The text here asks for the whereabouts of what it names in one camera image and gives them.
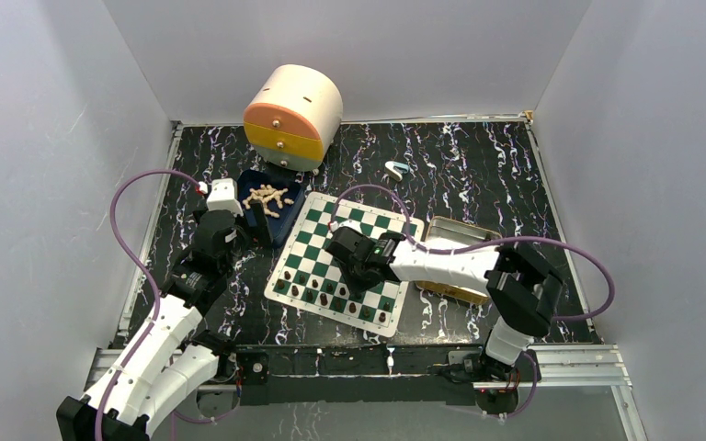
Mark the dark blue plastic bin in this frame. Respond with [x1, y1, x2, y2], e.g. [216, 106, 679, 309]
[236, 170, 305, 248]

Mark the black base frame rail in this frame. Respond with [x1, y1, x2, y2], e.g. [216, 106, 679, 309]
[194, 344, 521, 421]

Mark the small white blue clip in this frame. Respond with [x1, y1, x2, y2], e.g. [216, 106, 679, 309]
[384, 161, 411, 182]

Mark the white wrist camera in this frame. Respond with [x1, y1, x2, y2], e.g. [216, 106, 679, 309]
[206, 177, 244, 217]
[329, 220, 361, 233]

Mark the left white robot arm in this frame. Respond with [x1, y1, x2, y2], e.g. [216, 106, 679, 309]
[56, 209, 253, 440]

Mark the green white chess board mat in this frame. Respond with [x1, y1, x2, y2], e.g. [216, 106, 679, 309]
[264, 192, 426, 343]

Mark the pile of light chess pieces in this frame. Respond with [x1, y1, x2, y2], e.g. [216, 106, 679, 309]
[242, 185, 295, 219]

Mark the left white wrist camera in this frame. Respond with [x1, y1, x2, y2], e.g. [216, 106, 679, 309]
[206, 177, 244, 217]

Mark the round drawer cabinet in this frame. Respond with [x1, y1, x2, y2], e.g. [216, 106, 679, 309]
[243, 64, 344, 174]

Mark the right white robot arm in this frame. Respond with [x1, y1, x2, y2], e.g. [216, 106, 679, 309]
[324, 226, 564, 380]

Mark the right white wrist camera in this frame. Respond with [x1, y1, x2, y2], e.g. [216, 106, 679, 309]
[329, 220, 361, 233]

